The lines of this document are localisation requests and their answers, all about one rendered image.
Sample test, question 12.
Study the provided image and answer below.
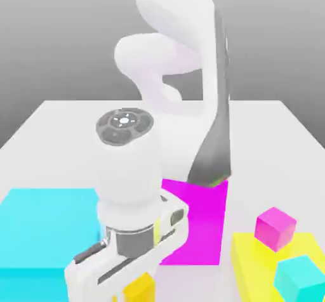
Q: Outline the small pink cube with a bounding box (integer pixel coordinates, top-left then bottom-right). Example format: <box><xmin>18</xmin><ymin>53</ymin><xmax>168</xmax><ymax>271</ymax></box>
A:
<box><xmin>254</xmin><ymin>206</ymin><xmax>298</xmax><ymax>253</ymax></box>

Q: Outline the small orange cube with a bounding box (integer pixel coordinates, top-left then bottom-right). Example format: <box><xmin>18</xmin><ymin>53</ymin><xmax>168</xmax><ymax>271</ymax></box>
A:
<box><xmin>123</xmin><ymin>272</ymin><xmax>156</xmax><ymax>302</ymax></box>

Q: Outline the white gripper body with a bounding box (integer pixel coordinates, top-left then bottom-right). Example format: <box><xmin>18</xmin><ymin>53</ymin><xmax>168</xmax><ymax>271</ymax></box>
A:
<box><xmin>63</xmin><ymin>224</ymin><xmax>190</xmax><ymax>302</ymax></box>

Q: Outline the large yellow box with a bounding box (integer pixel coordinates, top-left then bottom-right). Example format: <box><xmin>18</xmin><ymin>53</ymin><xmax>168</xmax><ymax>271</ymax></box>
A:
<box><xmin>230</xmin><ymin>231</ymin><xmax>325</xmax><ymax>302</ymax></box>

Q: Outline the large magenta box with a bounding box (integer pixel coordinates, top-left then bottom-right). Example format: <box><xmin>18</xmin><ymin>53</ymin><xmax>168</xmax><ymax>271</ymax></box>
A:
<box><xmin>159</xmin><ymin>178</ymin><xmax>229</xmax><ymax>266</ymax></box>

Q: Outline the large cyan box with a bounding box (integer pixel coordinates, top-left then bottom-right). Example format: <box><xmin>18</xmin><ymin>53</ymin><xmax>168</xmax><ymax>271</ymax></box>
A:
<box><xmin>0</xmin><ymin>187</ymin><xmax>106</xmax><ymax>302</ymax></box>

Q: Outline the small cyan cube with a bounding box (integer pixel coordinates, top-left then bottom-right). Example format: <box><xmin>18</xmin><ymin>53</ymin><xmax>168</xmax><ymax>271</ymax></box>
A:
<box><xmin>273</xmin><ymin>254</ymin><xmax>325</xmax><ymax>302</ymax></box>

